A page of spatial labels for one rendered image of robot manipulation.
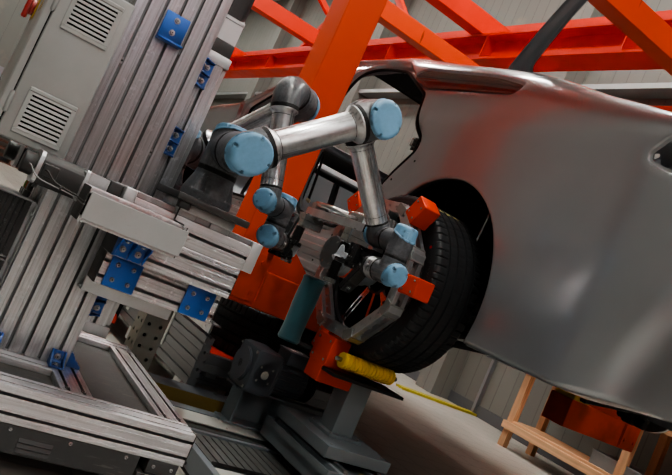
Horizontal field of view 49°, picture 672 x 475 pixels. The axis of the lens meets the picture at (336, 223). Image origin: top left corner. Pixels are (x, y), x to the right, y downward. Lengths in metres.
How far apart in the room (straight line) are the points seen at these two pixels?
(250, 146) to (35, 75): 0.59
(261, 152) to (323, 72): 1.15
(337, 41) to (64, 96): 1.34
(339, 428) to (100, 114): 1.46
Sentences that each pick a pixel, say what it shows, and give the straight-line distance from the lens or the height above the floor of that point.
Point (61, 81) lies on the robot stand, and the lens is 2.13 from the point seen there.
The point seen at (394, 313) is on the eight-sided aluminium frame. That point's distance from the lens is 2.59.
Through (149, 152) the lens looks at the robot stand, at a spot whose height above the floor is 0.89.
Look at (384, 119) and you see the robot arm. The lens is 2.14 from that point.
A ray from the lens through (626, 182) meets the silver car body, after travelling 2.40.
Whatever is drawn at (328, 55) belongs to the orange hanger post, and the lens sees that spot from 3.09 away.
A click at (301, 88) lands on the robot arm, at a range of 2.51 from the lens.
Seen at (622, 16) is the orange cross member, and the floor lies 2.60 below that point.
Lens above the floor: 0.78
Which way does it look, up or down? 4 degrees up
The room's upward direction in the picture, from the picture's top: 24 degrees clockwise
